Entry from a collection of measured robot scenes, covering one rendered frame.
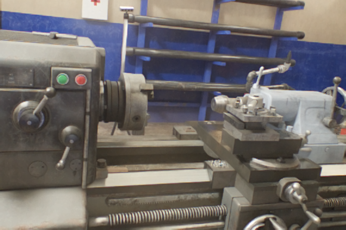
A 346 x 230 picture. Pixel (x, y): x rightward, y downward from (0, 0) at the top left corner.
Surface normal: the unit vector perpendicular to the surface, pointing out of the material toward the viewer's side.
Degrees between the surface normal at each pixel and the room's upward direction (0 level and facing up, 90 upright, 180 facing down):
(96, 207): 90
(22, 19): 90
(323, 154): 90
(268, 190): 90
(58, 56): 45
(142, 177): 36
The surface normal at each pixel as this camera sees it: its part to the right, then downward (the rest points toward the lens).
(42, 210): 0.24, -0.68
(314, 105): 0.30, 0.12
